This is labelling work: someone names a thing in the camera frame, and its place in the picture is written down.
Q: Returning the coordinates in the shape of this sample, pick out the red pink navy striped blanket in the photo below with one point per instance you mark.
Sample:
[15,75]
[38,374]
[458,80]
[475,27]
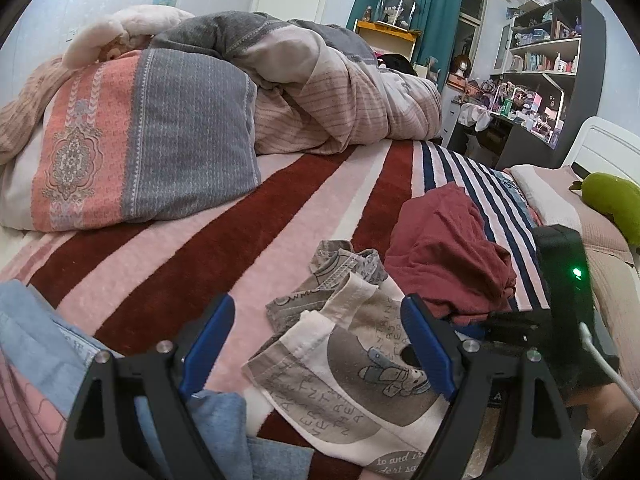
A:
[200,260]

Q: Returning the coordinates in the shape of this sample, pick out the pale pink blanket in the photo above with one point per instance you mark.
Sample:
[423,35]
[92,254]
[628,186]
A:
[600,240]

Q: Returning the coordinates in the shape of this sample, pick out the white plush toy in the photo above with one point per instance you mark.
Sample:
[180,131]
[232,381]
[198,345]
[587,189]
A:
[140,22]

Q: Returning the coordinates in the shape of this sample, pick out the person's right hand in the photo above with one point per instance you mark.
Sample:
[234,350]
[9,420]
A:
[600,410]

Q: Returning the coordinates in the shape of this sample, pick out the white headboard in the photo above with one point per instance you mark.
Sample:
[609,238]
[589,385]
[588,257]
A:
[605,145]

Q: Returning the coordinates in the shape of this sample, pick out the light blue denim garment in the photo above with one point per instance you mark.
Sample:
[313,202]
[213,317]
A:
[30,330]

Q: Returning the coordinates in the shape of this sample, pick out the beige knit blanket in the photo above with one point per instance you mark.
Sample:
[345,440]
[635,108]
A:
[25,105]

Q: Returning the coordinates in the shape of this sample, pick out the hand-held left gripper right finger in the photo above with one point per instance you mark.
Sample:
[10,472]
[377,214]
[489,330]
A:
[430,350]

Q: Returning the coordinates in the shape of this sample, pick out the pink wavy print cloth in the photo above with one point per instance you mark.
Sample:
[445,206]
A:
[25,410]

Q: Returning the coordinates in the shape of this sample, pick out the dark grey bookshelf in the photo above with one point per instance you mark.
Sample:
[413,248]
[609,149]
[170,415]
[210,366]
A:
[590,70]

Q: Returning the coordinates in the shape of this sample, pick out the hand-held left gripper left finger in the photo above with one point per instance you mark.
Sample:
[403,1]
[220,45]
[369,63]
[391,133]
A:
[210,345]

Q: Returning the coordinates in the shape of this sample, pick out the beige cartoon print pants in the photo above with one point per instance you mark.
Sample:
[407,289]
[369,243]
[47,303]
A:
[350,385]

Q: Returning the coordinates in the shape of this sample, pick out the grey pink striped duvet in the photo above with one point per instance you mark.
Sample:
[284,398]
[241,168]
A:
[310,95]

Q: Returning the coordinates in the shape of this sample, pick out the green plush toy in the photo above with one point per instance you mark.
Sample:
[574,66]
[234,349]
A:
[615,200]

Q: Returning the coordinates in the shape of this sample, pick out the blue cloth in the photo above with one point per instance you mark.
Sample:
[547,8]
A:
[520,200]

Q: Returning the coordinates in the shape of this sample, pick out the glass display case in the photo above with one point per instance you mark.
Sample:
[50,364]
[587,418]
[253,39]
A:
[396,7]

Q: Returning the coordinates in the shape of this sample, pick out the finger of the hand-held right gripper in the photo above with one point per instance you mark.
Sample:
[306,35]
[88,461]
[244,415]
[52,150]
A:
[515,327]

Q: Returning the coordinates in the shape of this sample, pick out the teal curtain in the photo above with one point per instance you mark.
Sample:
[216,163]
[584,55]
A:
[440,20]

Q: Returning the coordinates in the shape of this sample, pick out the dark red garment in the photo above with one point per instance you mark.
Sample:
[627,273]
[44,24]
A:
[440,250]

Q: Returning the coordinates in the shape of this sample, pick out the orange grey patterned pillow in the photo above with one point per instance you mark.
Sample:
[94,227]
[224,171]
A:
[150,135]

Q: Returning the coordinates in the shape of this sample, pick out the yellow white cabinet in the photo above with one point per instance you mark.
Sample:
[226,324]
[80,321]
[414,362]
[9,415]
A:
[385,40]

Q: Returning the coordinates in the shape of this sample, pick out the mannequin head with wig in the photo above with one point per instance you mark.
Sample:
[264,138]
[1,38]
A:
[461,67]

